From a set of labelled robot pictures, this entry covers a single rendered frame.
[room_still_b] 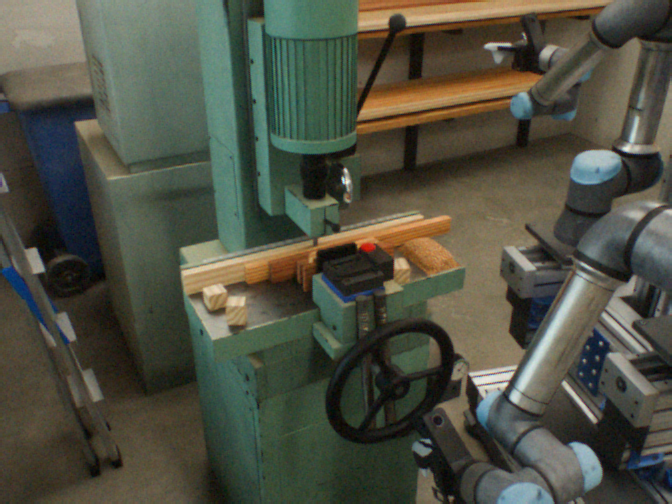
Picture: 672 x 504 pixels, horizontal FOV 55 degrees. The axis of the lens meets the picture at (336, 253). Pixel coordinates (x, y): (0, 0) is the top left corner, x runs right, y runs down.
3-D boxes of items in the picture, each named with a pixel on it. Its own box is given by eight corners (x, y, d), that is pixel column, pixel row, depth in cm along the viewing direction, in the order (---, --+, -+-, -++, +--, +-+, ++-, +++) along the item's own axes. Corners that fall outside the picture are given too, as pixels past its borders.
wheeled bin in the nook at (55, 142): (46, 308, 290) (-10, 96, 243) (29, 257, 331) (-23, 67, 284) (183, 271, 319) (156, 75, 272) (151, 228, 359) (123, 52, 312)
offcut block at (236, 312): (245, 324, 126) (243, 305, 124) (227, 324, 126) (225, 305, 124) (247, 315, 129) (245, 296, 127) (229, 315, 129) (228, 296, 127)
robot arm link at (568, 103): (533, 117, 191) (539, 80, 185) (561, 112, 195) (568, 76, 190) (552, 125, 185) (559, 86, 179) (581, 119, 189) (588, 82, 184)
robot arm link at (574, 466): (559, 416, 108) (507, 441, 104) (611, 462, 100) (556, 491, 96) (554, 448, 112) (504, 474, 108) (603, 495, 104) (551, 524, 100)
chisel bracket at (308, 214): (310, 244, 137) (310, 209, 133) (284, 219, 148) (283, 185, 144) (341, 237, 140) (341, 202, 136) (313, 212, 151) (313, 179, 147)
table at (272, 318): (229, 394, 117) (227, 369, 115) (183, 310, 141) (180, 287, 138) (491, 308, 142) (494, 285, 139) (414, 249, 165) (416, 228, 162)
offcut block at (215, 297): (228, 306, 132) (226, 291, 130) (210, 311, 130) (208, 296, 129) (222, 297, 135) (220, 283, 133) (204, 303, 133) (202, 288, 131)
